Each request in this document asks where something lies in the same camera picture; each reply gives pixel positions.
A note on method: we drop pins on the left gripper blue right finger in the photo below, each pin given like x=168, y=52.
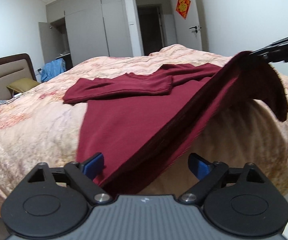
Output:
x=199, y=166

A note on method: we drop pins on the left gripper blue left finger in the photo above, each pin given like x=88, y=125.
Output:
x=93, y=166

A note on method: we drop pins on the dark red long-sleeve garment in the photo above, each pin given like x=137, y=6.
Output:
x=142, y=124

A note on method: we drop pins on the blue clothing pile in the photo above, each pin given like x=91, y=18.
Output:
x=53, y=69

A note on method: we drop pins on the peach floral bed quilt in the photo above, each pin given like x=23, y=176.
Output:
x=38, y=126

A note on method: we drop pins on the white room door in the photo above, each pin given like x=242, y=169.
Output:
x=184, y=35

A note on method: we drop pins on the olive yellow pillow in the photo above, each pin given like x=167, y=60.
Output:
x=22, y=85

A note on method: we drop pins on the red fu door decoration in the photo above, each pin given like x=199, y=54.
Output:
x=182, y=7

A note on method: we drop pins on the brown padded bed headboard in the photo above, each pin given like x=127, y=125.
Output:
x=13, y=68

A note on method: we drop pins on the grey built-in wardrobe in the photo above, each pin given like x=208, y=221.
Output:
x=86, y=29

